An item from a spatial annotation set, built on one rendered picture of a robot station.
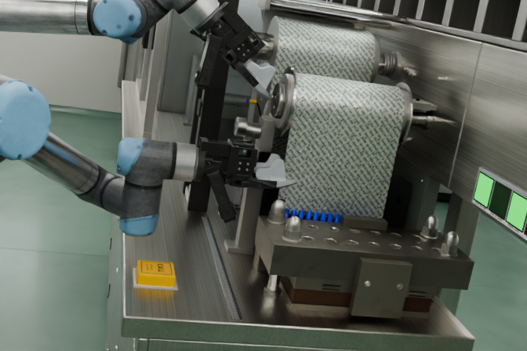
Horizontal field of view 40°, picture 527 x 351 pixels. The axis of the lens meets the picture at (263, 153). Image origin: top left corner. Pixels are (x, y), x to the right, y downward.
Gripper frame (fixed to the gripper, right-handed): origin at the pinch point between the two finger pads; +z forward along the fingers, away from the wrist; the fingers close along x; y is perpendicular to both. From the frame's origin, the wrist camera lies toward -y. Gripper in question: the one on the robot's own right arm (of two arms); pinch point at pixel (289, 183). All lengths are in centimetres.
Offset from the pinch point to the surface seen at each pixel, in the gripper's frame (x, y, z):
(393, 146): -0.2, 10.3, 20.6
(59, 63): 556, -65, -84
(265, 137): 7.1, 7.5, -5.1
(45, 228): 248, -110, -63
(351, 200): -0.3, -2.4, 13.9
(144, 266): -9.9, -16.6, -28.2
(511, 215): -34.6, 8.1, 29.4
